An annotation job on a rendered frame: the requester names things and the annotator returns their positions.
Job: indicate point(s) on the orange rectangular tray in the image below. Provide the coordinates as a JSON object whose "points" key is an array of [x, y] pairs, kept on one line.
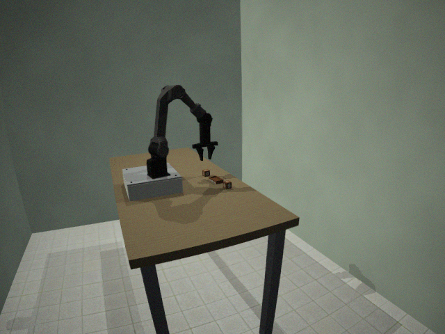
{"points": [[216, 180]]}

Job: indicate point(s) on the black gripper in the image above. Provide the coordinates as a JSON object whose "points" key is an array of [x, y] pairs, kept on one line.
{"points": [[205, 140]]}

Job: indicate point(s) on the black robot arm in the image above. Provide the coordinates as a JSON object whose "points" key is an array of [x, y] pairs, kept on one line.
{"points": [[157, 165]]}

